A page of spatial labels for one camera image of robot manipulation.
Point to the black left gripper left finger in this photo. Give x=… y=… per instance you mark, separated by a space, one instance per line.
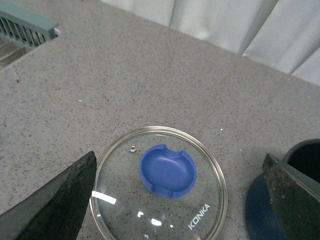
x=55 y=211

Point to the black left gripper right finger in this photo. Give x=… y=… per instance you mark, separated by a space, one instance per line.
x=295 y=199

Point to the glass lid blue knob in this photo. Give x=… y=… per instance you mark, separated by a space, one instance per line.
x=158 y=183

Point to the dark blue saucepan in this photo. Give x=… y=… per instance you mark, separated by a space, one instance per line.
x=261 y=220

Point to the white curtain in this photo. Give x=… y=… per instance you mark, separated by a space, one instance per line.
x=282 y=34

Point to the green slatted rack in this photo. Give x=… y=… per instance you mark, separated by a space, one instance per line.
x=25 y=27

